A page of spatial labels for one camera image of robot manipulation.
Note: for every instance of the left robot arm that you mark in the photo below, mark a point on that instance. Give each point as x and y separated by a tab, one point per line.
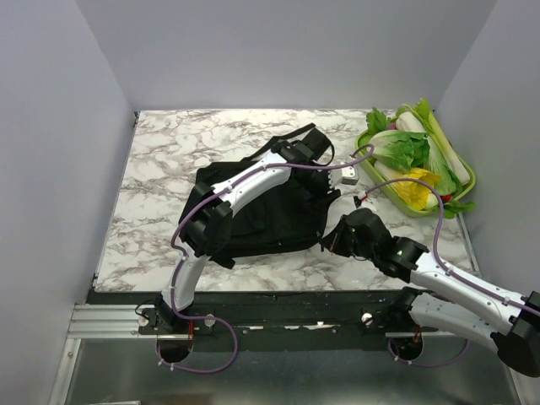
270	170

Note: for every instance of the green vegetable tray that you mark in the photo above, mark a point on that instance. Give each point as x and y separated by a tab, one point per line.
451	203

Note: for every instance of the white daikon radish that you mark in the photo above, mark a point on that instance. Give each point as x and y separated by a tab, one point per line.
408	122

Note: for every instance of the napa cabbage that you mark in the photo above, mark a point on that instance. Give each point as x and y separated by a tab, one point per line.
400	150

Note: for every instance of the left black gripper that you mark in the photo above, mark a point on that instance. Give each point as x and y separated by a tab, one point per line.
325	186

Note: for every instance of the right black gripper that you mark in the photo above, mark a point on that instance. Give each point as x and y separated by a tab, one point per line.
333	241

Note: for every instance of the yellow flower vegetable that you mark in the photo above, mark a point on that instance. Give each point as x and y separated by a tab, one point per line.
415	195

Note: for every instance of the aluminium mounting rail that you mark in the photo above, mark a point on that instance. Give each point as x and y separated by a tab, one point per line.
121	321

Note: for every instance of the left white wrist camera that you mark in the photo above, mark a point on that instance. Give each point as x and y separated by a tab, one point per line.
347	175

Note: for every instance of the black backpack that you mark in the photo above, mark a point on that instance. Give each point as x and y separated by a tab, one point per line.
284	219

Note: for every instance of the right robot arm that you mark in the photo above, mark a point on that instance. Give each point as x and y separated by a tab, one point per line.
443	296

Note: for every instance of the green celery stalk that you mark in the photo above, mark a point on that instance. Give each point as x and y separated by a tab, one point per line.
423	112

